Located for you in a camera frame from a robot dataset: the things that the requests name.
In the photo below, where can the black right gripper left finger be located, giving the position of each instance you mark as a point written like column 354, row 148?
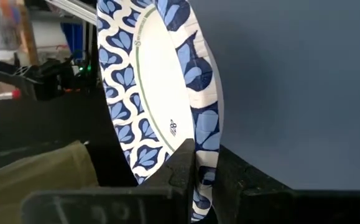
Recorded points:
column 173, row 193

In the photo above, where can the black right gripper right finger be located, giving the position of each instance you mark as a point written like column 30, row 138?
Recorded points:
column 260, row 202

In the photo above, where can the blue patterned paper bowl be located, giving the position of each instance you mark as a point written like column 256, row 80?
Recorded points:
column 164, row 77

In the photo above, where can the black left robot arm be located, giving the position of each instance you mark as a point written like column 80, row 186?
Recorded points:
column 43, row 82

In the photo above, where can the blue table mat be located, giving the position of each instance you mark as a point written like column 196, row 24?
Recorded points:
column 291, row 93

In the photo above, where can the olive green cloth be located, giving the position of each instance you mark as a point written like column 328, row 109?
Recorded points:
column 36, row 174

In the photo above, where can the silver aluminium rail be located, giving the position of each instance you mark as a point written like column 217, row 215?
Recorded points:
column 71, row 9

